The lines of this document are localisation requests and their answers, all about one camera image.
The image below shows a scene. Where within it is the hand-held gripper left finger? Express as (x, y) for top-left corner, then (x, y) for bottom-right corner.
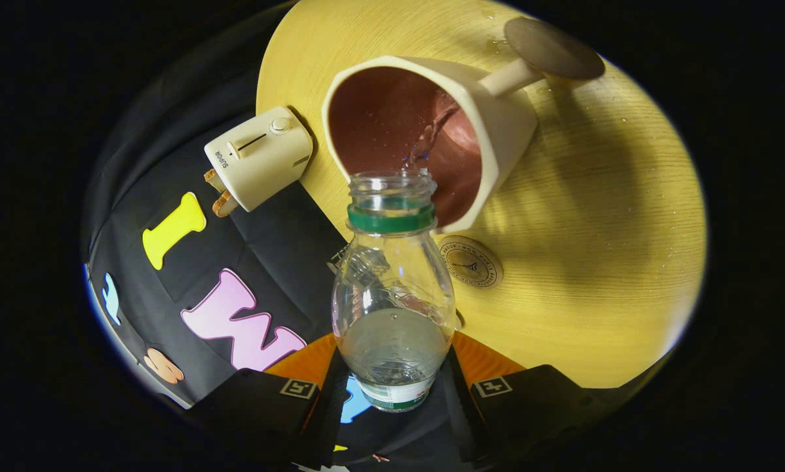
(189, 333), (352, 471)

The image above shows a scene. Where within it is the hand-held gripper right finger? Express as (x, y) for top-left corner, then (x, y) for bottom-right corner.
(440, 331), (629, 469)

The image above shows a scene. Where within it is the clear plastic juice bottle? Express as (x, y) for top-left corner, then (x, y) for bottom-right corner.
(332, 170), (457, 413)

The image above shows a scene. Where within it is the round cork coaster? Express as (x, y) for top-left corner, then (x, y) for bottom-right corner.
(434, 235), (504, 290)

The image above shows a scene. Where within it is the beige cup with wooden handle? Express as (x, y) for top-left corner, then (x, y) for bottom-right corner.
(321, 16), (606, 235)

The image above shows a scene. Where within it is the black backdrop cloth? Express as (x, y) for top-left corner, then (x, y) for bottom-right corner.
(81, 66), (472, 469)

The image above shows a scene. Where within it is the yellow wooden table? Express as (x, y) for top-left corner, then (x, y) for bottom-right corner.
(256, 0), (708, 389)

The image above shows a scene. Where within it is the white toaster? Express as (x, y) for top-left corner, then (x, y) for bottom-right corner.
(204, 106), (315, 213)

